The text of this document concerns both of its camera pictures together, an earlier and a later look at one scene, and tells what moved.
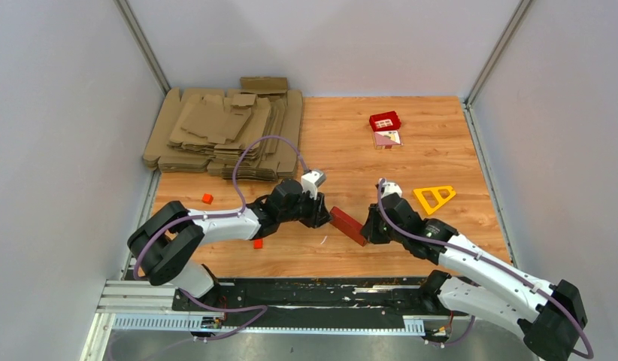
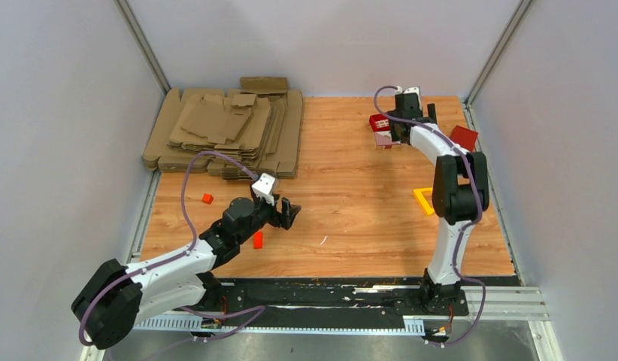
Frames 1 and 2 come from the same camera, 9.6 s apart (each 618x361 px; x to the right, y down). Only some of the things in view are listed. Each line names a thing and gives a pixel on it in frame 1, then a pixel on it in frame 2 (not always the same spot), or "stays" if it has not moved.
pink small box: (386, 139) stays
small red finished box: (385, 121) stays
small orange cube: (207, 198) stays
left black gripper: (319, 213) to (285, 219)
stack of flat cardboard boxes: (205, 130) stays
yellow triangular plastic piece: (434, 190) stays
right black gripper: (369, 232) to (393, 125)
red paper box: (347, 225) to (466, 138)
